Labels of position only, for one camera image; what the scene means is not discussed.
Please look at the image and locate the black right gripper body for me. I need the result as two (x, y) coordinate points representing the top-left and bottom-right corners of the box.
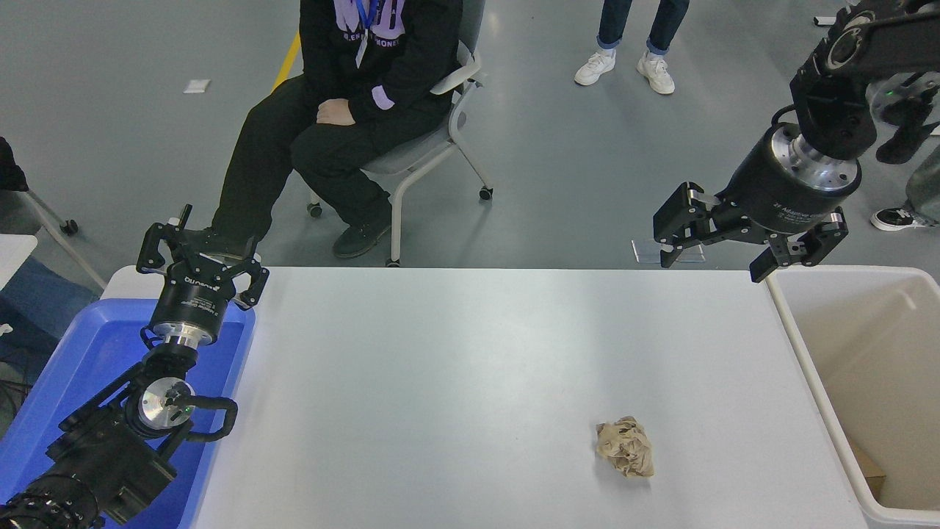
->
(723, 125), (857, 238)

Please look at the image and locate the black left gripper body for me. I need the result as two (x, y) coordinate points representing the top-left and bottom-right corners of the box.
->
(151, 257), (237, 334)

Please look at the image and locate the tan paper ball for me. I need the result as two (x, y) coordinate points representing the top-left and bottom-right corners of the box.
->
(596, 416), (655, 479)

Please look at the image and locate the person's left hand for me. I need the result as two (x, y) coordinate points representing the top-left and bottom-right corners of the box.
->
(316, 98), (358, 126)

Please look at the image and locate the blue plastic tray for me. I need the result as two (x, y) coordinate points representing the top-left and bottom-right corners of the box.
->
(0, 298), (256, 529)

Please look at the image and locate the large pale bin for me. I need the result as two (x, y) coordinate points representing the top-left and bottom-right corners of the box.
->
(764, 265), (940, 528)

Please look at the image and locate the white side table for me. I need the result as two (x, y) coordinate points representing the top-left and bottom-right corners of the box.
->
(0, 234), (39, 292)

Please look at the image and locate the white wheeled furniture base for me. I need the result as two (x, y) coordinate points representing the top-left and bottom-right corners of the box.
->
(813, 0), (860, 28)

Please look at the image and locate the grey wheeled office chair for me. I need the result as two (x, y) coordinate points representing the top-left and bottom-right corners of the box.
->
(307, 0), (494, 267)

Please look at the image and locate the brown cardboard piece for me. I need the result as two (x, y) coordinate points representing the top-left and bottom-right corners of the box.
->
(848, 439), (888, 495)

